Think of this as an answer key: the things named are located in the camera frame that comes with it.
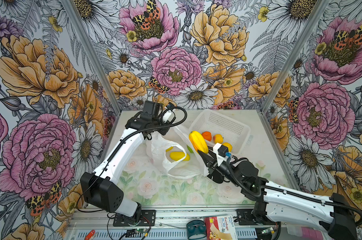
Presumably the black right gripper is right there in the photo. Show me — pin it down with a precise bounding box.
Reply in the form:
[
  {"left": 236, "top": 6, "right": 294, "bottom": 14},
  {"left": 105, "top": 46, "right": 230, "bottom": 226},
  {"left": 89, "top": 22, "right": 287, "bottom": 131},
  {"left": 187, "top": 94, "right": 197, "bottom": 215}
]
[{"left": 197, "top": 144, "right": 242, "bottom": 187}]

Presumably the yellow toy corn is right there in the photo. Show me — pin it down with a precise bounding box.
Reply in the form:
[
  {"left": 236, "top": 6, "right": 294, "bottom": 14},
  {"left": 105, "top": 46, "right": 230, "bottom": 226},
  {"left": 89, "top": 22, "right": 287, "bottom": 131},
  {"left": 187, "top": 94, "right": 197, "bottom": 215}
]
[{"left": 189, "top": 131, "right": 209, "bottom": 154}]

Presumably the peach toy fruit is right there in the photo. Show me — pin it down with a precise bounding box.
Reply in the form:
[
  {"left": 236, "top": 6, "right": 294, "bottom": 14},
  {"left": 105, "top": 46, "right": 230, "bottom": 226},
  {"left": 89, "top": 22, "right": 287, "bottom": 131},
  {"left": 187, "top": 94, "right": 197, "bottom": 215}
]
[{"left": 213, "top": 134, "right": 224, "bottom": 144}]

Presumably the orange toy orange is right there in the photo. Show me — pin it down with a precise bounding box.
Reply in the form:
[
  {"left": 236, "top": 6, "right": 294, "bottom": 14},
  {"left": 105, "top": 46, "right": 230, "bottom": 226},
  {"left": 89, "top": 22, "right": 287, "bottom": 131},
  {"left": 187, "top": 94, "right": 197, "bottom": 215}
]
[{"left": 202, "top": 132, "right": 213, "bottom": 142}]

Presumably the yellow toy banana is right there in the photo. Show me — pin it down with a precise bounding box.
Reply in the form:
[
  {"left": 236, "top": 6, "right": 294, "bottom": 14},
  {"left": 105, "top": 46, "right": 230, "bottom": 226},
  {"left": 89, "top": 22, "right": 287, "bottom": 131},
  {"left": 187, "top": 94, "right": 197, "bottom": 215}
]
[{"left": 169, "top": 152, "right": 191, "bottom": 162}]

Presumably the white plastic bag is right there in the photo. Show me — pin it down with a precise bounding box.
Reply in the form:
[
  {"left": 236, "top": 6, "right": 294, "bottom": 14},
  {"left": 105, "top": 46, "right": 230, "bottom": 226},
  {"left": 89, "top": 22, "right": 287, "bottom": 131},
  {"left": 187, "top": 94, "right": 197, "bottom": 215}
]
[{"left": 146, "top": 125, "right": 209, "bottom": 180}]

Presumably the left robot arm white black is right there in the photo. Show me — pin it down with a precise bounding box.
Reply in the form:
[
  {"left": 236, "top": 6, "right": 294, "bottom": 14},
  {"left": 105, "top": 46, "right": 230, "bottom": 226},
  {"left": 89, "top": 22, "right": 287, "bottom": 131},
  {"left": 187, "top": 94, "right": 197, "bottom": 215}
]
[{"left": 80, "top": 101, "right": 176, "bottom": 220}]

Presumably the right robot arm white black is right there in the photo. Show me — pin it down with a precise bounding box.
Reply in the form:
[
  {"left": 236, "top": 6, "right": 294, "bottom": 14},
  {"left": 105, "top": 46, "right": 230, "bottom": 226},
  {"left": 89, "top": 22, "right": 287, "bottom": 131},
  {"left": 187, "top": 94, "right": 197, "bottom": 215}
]
[{"left": 194, "top": 144, "right": 362, "bottom": 240}]

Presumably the white plastic mesh basket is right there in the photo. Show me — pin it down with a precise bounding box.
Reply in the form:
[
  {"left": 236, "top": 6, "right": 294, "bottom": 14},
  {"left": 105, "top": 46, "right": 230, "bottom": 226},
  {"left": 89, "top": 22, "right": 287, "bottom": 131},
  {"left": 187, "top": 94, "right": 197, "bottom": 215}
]
[{"left": 189, "top": 110, "right": 251, "bottom": 155}]

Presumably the red white bandage box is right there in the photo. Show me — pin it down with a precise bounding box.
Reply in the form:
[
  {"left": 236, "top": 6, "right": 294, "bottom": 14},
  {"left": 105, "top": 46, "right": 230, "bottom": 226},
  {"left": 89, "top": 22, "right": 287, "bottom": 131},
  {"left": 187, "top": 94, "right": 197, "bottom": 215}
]
[{"left": 204, "top": 215, "right": 238, "bottom": 240}]

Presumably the teal round tape dispenser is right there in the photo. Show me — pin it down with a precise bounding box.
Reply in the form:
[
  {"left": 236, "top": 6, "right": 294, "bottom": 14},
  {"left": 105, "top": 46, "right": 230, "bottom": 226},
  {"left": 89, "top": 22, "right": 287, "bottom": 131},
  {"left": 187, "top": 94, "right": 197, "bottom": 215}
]
[{"left": 186, "top": 220, "right": 207, "bottom": 240}]

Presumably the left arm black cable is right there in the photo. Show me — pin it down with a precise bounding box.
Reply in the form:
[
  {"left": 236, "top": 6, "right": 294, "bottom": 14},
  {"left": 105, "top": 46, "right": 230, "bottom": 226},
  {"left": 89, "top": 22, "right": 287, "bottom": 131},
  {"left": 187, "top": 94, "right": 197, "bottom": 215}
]
[{"left": 75, "top": 106, "right": 188, "bottom": 214}]

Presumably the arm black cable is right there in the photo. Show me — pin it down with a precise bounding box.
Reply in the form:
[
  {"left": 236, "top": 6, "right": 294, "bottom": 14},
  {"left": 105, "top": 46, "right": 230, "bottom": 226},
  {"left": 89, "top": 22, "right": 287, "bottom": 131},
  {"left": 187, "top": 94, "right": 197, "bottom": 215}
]
[
  {"left": 75, "top": 106, "right": 188, "bottom": 214},
  {"left": 224, "top": 155, "right": 362, "bottom": 227}
]

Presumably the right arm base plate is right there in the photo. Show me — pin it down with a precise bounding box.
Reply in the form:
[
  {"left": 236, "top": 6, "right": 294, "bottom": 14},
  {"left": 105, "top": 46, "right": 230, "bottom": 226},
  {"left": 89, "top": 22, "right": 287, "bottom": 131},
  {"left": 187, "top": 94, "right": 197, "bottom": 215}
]
[{"left": 236, "top": 209, "right": 258, "bottom": 226}]

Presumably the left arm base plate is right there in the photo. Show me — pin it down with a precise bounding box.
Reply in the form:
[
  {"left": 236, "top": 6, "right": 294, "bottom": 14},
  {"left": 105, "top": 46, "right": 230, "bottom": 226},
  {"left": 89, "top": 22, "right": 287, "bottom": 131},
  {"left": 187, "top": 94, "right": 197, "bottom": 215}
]
[{"left": 113, "top": 210, "right": 156, "bottom": 227}]

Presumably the aluminium corner post left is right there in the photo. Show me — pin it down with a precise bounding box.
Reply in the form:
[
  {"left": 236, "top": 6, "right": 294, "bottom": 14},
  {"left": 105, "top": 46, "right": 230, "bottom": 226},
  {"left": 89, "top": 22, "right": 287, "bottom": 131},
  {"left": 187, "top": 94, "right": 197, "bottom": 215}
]
[{"left": 62, "top": 1, "right": 121, "bottom": 116}]

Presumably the aluminium corner post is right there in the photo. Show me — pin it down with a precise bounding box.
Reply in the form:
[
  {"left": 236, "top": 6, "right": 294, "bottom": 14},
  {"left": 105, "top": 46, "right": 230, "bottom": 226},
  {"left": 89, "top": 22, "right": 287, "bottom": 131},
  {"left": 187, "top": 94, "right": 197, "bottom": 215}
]
[
  {"left": 62, "top": 1, "right": 121, "bottom": 116},
  {"left": 261, "top": 0, "right": 330, "bottom": 114}
]

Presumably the red handled tool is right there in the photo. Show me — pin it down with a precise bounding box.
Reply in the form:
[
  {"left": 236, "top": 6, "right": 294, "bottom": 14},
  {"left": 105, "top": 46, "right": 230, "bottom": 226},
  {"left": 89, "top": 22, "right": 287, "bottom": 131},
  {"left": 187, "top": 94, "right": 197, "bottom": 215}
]
[{"left": 84, "top": 230, "right": 96, "bottom": 240}]

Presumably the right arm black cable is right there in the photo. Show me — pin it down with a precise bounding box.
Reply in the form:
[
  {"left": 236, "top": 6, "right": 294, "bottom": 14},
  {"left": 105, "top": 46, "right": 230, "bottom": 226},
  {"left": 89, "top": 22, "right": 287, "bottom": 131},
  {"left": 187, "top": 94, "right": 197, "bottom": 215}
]
[{"left": 224, "top": 155, "right": 362, "bottom": 227}]

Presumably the aluminium corner post right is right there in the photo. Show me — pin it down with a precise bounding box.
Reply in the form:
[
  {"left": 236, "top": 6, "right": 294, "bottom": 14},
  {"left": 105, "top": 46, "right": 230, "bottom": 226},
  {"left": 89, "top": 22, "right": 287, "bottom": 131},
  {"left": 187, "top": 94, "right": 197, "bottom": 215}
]
[{"left": 261, "top": 0, "right": 330, "bottom": 114}]

